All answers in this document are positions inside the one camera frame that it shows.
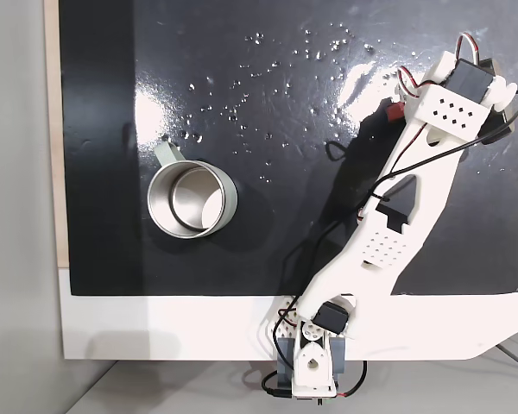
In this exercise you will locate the beige wooden board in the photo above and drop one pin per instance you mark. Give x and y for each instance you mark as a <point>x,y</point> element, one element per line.
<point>52,129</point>

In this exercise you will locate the small red cube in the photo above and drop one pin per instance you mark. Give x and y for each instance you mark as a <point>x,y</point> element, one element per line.
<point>396,113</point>

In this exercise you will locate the grey table clamp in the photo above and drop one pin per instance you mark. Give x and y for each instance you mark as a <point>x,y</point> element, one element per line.
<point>340,355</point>

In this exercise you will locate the black glossy mat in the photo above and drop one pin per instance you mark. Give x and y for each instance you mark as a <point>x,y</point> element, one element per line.
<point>285,207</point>

